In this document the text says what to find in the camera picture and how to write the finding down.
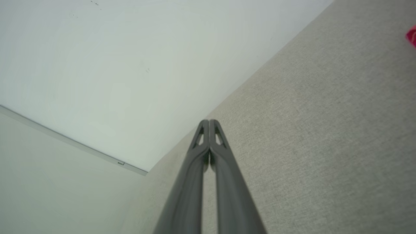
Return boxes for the red and white jersey garment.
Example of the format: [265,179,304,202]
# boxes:
[405,25,416,49]

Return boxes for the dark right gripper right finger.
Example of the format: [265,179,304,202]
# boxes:
[209,119,268,234]

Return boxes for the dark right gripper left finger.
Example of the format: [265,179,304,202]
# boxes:
[153,119,210,234]

